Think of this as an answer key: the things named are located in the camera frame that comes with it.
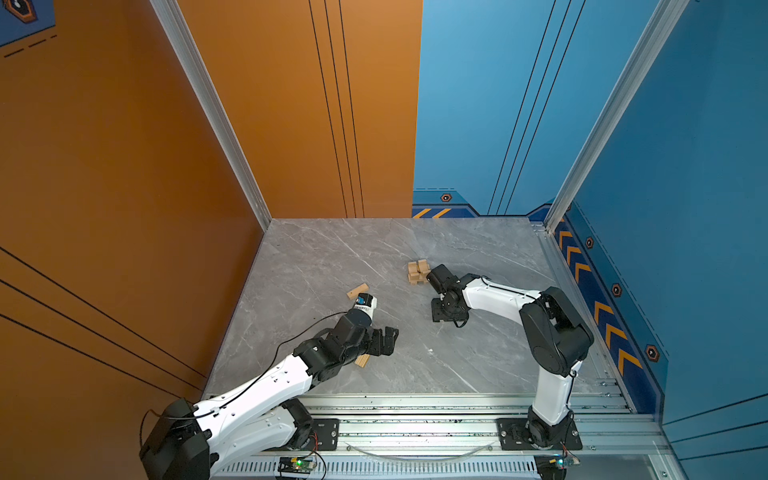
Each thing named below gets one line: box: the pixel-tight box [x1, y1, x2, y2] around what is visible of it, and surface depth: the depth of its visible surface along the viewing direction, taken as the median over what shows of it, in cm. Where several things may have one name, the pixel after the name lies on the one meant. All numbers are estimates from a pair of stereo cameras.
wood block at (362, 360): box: [355, 354, 370, 368], surface depth 86 cm
